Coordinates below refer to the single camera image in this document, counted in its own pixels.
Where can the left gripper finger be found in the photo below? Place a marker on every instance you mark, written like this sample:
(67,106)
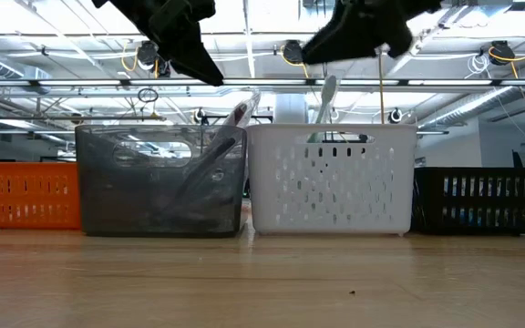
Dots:
(176,54)
(198,50)

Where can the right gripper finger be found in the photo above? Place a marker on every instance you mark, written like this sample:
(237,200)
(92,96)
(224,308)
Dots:
(397,43)
(344,41)

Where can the dark toothbrush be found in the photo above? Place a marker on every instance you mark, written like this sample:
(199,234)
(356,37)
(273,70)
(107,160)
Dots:
(243,114)

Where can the long ceiling light strip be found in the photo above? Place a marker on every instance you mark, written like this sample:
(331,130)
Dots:
(107,82)

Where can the white perforated plastic basket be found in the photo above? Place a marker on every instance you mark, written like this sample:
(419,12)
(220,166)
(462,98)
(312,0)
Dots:
(262,136)

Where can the smoky grey translucent bin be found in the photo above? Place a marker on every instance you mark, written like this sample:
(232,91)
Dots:
(130,205)

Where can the black slotted plastic basket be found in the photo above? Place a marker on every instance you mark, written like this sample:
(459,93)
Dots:
(472,201)

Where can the orange slotted plastic basket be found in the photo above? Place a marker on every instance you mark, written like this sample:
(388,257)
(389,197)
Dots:
(25,214)

